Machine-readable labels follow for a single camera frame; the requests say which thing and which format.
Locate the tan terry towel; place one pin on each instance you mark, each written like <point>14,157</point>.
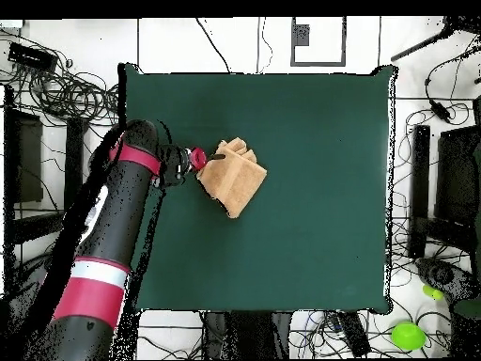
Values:
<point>236,180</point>

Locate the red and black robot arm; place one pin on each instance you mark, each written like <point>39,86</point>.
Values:
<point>124,210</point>

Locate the black flat box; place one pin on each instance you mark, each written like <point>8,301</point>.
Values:
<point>355,334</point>

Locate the dark green table cloth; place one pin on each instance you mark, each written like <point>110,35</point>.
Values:
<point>319,188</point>

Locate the black electronics box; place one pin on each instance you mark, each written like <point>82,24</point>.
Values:
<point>32,56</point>

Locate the black power adapter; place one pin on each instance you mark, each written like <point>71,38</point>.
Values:
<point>439,110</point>

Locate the black tripod leg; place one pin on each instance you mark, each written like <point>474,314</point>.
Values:
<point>421,45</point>

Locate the small green plastic cup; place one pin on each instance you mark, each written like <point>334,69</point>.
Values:
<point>432,292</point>

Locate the bright green bowl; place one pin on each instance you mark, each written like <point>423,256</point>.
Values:
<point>408,335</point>

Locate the dark green bin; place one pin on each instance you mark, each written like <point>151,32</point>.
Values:
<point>468,308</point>

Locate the black upright post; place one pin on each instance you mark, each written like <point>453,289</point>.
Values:
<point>73,165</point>
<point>419,188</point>

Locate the grey square floor frame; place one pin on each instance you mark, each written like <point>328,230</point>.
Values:
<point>318,64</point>

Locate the black shelf frame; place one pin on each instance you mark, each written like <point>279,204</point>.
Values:
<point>30,161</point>
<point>456,176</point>

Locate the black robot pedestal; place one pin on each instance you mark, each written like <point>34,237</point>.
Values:
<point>248,334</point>

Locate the grey pedestal leg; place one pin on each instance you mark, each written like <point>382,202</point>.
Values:
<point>443,274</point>

